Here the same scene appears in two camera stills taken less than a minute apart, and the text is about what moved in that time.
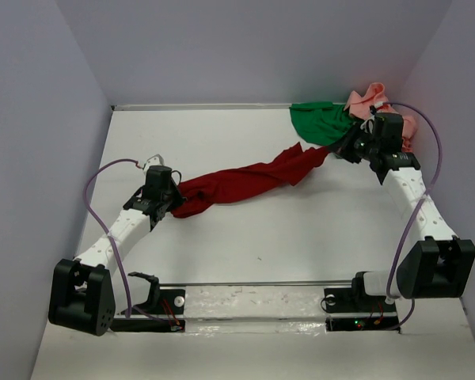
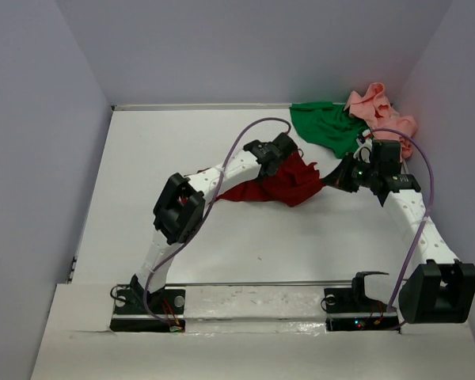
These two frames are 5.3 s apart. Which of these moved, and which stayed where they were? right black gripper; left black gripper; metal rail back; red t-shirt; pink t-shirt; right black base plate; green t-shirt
Moved: red t-shirt; left black gripper; right black gripper
Stayed: metal rail back; pink t-shirt; green t-shirt; right black base plate
